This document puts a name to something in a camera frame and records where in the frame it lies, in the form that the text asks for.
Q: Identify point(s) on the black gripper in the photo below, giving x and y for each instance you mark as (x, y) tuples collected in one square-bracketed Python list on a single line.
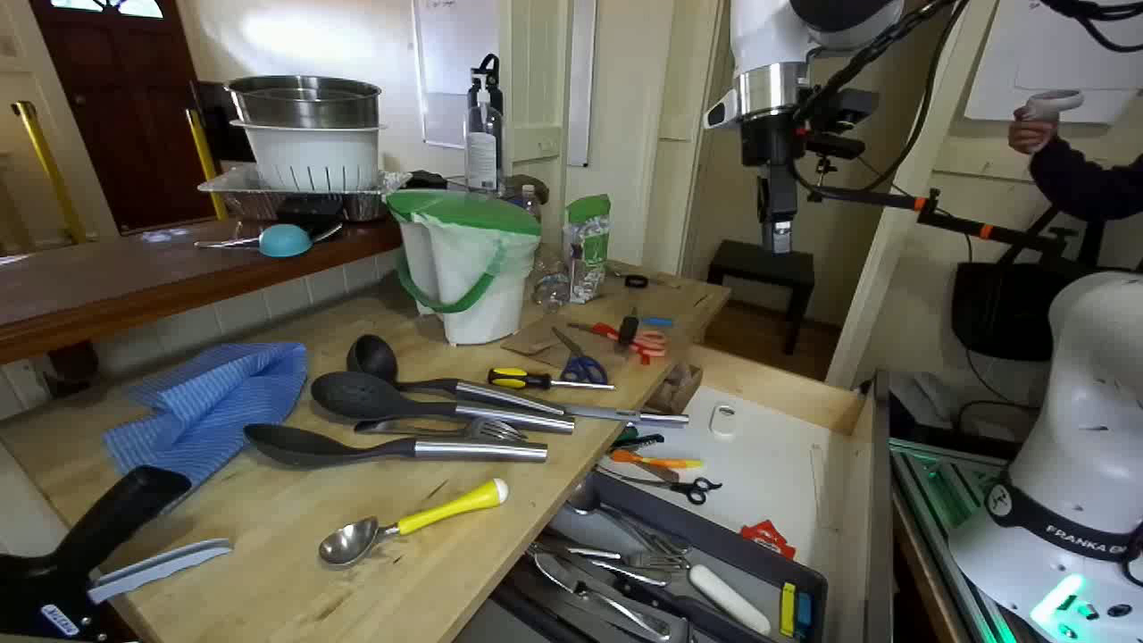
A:
[(774, 151)]

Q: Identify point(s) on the white handled potato peeler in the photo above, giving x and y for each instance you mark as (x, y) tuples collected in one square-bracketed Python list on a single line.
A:
[(699, 578)]

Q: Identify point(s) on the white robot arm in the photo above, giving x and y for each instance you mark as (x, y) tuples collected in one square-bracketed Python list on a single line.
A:
[(790, 66)]

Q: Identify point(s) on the person forearm dark sleeve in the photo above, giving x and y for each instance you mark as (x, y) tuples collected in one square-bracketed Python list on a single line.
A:
[(1067, 177)]

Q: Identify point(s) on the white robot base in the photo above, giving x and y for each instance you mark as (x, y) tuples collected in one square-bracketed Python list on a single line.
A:
[(1059, 538)]

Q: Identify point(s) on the open wooden drawer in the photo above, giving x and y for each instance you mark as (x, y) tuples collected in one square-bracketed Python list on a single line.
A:
[(805, 456)]

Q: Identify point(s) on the orange red drawer item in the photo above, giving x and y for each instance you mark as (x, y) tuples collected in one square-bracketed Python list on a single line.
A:
[(766, 534)]

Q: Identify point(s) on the black stool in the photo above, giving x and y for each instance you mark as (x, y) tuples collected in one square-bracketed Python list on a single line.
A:
[(796, 272)]

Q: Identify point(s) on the green lidded food jar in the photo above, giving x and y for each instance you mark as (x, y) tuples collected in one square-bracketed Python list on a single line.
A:
[(589, 233)]

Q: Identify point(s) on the clear water bottle black cap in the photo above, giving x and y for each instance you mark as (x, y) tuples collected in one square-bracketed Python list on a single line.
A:
[(484, 127)]

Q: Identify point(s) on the white compost bin green lid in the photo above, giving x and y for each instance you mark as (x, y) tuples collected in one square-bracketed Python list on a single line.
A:
[(466, 262)]

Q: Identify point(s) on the small black scissors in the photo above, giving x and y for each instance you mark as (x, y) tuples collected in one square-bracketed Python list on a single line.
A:
[(694, 485)]

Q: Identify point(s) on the yellow black screwdriver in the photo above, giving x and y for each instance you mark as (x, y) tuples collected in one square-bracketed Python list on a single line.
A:
[(541, 379)]

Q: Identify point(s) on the white dish rack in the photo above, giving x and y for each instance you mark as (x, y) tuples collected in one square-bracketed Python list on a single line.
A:
[(305, 163)]

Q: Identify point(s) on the black cutlery tray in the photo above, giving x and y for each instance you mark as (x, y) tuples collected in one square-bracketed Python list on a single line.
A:
[(622, 564)]

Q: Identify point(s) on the teal small bowl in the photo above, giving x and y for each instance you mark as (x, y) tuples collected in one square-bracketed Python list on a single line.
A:
[(284, 240)]

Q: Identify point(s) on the steel mixing bowl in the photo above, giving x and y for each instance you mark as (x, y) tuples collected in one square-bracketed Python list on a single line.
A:
[(305, 102)]

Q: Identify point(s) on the blue cloth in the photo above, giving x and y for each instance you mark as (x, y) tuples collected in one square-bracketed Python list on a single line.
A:
[(198, 412)]

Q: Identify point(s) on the orange handled scissors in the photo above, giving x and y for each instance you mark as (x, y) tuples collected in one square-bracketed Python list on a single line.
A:
[(630, 338)]

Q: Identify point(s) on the black ladle steel handle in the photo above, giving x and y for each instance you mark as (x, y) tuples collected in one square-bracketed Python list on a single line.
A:
[(379, 358)]

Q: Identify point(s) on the black slotted spoon steel handle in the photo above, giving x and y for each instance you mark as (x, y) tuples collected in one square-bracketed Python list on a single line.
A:
[(367, 397)]

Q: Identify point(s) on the yellow handled ice cream scoop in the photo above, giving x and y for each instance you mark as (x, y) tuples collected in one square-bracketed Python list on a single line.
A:
[(356, 539)]

